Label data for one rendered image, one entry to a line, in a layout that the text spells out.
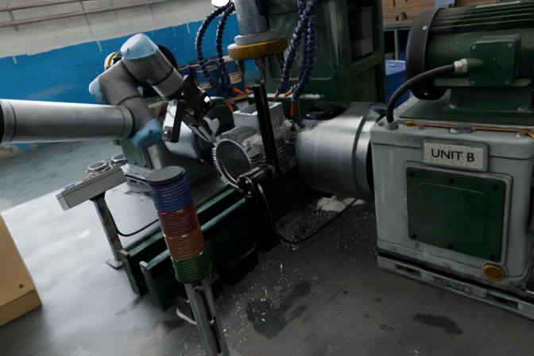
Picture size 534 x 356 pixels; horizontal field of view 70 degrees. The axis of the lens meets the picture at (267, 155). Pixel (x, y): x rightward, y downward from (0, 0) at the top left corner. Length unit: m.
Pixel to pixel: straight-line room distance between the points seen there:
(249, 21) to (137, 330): 0.83
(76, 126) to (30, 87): 5.75
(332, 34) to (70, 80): 5.70
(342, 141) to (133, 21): 6.21
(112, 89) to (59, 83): 5.64
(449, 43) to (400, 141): 0.20
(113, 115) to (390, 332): 0.71
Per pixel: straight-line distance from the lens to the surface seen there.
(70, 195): 1.12
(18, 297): 1.21
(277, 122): 1.16
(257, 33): 1.13
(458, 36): 0.81
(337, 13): 1.22
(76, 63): 6.65
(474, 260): 0.88
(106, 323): 1.06
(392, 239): 0.93
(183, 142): 1.33
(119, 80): 0.98
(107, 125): 0.85
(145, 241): 1.06
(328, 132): 0.93
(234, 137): 1.07
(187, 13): 7.34
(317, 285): 0.96
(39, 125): 0.78
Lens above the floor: 1.43
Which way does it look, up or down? 22 degrees down
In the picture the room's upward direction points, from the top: 10 degrees counter-clockwise
